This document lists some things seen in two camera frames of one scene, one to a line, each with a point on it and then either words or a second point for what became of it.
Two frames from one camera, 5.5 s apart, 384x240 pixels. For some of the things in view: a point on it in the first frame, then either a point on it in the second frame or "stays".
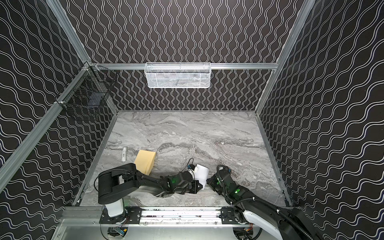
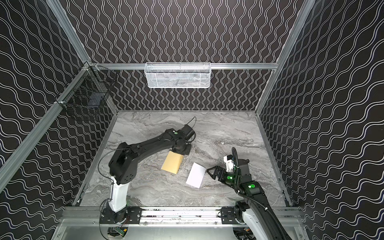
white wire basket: (177, 75) stays
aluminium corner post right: (305, 11) stays
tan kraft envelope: (144, 161) -> (172, 162)
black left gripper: (193, 185) -> (182, 148)
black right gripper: (216, 181) -> (222, 175)
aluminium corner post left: (59, 12) stays
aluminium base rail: (73, 216) stays
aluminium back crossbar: (216, 66) stays
